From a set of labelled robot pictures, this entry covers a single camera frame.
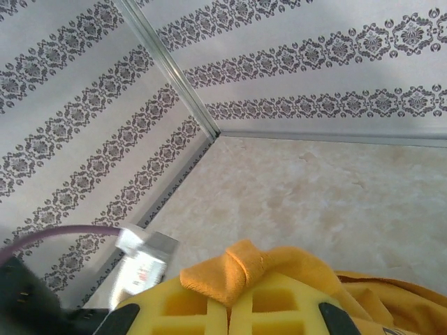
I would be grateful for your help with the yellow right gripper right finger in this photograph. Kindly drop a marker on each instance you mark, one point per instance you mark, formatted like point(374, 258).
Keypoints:
point(283, 300)

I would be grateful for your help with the aluminium frame post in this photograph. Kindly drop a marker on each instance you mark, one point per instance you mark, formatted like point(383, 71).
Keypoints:
point(174, 76)

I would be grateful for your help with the yellow orange t-shirt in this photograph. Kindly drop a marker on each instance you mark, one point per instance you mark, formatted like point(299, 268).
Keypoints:
point(384, 307)

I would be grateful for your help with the aluminium frame bottom rail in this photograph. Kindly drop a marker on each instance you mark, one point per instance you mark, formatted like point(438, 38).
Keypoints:
point(331, 137)
point(174, 188)

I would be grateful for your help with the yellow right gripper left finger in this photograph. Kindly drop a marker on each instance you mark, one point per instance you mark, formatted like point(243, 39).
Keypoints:
point(153, 296)

